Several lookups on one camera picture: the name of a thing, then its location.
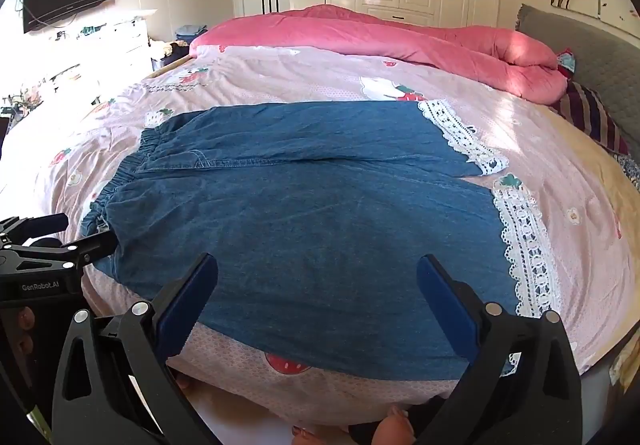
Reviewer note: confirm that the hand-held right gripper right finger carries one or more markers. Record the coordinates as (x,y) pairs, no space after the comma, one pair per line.
(442,292)

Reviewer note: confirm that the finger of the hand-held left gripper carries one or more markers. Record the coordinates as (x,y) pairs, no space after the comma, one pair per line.
(47,224)
(95,245)

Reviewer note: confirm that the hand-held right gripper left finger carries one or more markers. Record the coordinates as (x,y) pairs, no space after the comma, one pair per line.
(192,290)

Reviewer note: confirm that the blue denim pants lace trim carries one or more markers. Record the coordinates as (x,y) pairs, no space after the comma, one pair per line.
(300,225)

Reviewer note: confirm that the person's left hand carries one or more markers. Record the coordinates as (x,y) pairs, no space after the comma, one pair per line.
(24,322)

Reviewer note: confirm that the person's left foot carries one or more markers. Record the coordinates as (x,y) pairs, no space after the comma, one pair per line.
(305,433)

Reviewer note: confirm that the beige blanket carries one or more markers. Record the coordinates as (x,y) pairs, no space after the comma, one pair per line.
(590,185)

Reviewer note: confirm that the white dresser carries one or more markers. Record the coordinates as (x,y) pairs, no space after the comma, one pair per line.
(130,42)

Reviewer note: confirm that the plush toy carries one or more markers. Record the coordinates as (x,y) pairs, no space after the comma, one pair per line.
(167,49)

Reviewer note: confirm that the striped pillow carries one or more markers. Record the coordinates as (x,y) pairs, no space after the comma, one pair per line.
(590,115)

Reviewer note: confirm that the folded blue cloth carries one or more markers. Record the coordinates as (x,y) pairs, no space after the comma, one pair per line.
(191,31)

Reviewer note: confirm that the pink strawberry print bed sheet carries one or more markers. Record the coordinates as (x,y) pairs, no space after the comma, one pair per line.
(300,75)

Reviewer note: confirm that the pink quilt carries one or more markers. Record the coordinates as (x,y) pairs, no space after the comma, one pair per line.
(400,35)

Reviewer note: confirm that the grey quilted headboard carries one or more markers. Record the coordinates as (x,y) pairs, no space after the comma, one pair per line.
(600,55)

